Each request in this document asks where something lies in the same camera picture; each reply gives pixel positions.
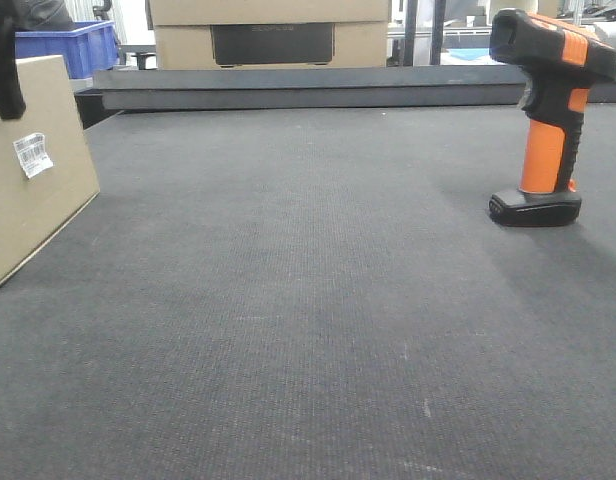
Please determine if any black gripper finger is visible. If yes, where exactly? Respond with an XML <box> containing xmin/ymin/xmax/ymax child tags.
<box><xmin>0</xmin><ymin>1</ymin><xmax>26</xmax><ymax>120</ymax></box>

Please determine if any small brown cardboard package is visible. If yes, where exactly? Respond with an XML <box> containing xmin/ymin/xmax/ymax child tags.
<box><xmin>0</xmin><ymin>55</ymin><xmax>100</xmax><ymax>286</ymax></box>

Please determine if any orange black barcode scanner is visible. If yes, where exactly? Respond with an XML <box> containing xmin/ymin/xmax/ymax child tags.
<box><xmin>489</xmin><ymin>8</ymin><xmax>616</xmax><ymax>227</ymax></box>

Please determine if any large cardboard box black print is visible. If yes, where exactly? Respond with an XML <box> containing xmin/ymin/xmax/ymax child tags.
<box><xmin>149</xmin><ymin>0</ymin><xmax>389</xmax><ymax>70</ymax></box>

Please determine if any black bag in bin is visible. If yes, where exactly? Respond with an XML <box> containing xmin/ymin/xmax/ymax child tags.
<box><xmin>14</xmin><ymin>0</ymin><xmax>76</xmax><ymax>31</ymax></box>

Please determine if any white barcode label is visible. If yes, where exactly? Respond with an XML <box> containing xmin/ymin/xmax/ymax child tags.
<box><xmin>13</xmin><ymin>132</ymin><xmax>54</xmax><ymax>179</ymax></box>

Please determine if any blue bin behind table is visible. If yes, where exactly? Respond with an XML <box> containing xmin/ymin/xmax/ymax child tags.
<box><xmin>15</xmin><ymin>20</ymin><xmax>118</xmax><ymax>79</ymax></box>

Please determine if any black vertical post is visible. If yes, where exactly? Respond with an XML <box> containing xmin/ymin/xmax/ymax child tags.
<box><xmin>403</xmin><ymin>0</ymin><xmax>418</xmax><ymax>67</ymax></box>

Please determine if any dark grey table rail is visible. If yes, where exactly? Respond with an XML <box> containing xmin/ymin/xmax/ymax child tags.
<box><xmin>73</xmin><ymin>64</ymin><xmax>616</xmax><ymax>112</ymax></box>

